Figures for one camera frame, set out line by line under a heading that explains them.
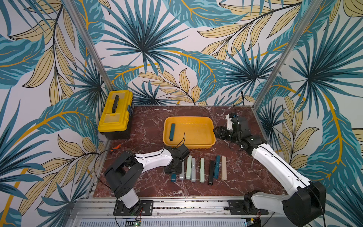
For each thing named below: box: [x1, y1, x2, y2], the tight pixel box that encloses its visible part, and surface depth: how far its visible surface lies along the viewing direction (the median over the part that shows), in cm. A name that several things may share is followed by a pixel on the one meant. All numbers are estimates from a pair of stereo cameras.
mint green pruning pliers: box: [199, 157, 205, 184], surface depth 85 cm
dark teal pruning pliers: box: [169, 123, 176, 141], surface depth 103 cm
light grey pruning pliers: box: [190, 157, 197, 183], surface depth 85 cm
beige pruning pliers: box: [221, 156, 228, 181], surface depth 87 cm
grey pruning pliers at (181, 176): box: [179, 159, 185, 181], surface depth 83 cm
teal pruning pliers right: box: [213, 155, 221, 180], surface depth 87 cm
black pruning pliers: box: [208, 160, 216, 186], surface depth 85 cm
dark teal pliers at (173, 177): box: [171, 173, 177, 183], surface depth 84 cm
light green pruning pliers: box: [185, 155, 192, 180], surface depth 86 cm
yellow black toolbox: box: [97, 89, 134, 140], surface depth 94 cm
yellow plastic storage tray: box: [163, 116, 217, 149], surface depth 106 cm
